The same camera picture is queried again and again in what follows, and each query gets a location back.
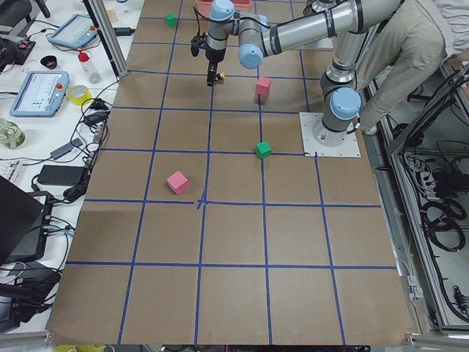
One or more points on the clear bottle red cap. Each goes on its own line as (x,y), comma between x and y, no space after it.
(89,68)

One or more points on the teach pendant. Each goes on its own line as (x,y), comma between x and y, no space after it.
(77,32)
(41,94)

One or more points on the upper teach pendant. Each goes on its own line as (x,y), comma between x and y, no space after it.
(77,32)

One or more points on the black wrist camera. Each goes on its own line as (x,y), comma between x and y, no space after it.
(197,44)

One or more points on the black bowl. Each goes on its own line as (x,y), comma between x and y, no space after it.
(50,62)

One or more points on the person in grey clothes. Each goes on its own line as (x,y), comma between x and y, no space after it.
(419,37)

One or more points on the yellow tape roll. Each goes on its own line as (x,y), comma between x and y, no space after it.
(79,95)

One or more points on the green cube far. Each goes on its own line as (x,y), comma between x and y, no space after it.
(171,20)

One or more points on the green cube centre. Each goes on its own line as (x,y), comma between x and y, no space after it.
(263,150)

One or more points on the lower teach pendant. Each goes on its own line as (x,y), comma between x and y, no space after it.
(41,94)

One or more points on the green cube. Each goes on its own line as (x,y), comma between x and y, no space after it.
(263,150)
(171,20)

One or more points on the pink cube near arm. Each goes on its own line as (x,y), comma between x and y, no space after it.
(262,89)

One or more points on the black power adapter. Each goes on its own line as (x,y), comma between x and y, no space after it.
(53,175)

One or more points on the green tape rolls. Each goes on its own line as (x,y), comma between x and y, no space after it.
(11,135)

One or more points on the aluminium frame post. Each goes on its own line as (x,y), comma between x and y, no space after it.
(97,12)

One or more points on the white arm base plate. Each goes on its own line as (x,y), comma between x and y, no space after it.
(320,142)

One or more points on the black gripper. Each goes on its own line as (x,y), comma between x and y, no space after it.
(212,57)

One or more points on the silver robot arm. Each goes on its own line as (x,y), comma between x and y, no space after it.
(349,21)

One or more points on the pink bin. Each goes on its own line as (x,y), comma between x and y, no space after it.
(203,6)

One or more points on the pink cube front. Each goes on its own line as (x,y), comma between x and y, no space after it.
(178,182)

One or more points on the black laptop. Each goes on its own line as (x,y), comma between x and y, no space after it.
(24,218)

